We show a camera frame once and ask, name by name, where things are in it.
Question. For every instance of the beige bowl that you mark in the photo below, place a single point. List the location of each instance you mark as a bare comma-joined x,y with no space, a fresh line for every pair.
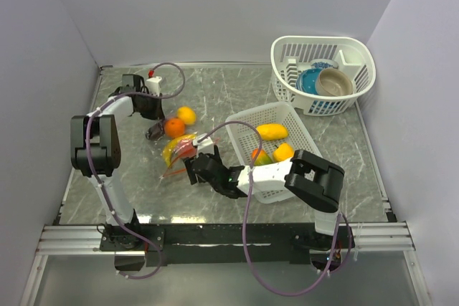
333,83

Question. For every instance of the purple fake eggplant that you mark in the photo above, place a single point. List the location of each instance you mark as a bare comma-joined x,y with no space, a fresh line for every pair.
156,131

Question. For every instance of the aluminium frame rail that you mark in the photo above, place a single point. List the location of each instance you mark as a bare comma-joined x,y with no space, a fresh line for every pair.
85,240

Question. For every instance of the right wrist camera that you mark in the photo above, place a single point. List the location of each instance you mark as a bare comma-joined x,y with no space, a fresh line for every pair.
203,145

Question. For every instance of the yellow fake bell pepper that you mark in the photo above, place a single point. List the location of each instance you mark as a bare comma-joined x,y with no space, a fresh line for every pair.
283,152

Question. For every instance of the clear zip top bag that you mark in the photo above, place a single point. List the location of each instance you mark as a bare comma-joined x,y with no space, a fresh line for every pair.
174,171

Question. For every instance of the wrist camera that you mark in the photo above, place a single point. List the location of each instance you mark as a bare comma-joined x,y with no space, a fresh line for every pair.
203,145
154,82

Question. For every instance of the white flat basket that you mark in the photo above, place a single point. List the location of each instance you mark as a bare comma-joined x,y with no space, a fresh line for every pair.
244,140

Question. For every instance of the yellow fake lemon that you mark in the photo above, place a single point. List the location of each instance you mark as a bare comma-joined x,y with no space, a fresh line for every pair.
187,115

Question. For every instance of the fake orange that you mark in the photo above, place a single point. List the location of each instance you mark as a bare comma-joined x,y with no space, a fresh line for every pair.
174,128

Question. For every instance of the white dish rack basket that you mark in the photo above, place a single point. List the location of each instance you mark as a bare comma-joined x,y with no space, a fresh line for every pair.
291,55

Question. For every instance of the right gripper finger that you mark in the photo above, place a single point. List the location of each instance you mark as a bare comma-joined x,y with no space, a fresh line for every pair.
193,178
216,156

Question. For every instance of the yellow fake banana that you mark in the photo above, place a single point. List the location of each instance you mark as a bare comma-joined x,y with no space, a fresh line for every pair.
169,152

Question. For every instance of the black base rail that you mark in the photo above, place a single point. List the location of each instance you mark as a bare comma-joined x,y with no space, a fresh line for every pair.
295,243

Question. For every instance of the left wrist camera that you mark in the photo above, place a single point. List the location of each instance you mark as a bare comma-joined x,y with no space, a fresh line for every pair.
154,82

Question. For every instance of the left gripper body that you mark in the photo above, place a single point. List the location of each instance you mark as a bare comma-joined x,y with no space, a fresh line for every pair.
150,107

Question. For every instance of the red green fake mango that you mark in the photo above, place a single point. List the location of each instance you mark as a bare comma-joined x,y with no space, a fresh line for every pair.
261,158

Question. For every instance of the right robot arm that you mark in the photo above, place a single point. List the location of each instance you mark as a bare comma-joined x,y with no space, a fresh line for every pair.
311,178

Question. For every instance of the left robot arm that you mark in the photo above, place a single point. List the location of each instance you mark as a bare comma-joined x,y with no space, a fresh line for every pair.
96,152

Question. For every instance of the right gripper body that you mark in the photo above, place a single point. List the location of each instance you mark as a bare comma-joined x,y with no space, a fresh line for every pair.
217,188

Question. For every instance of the blue patterned white plate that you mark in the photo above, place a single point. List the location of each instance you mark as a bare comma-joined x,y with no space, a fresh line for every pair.
322,64

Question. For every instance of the yellow fake mango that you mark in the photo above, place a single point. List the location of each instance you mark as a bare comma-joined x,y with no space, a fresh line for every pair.
272,131

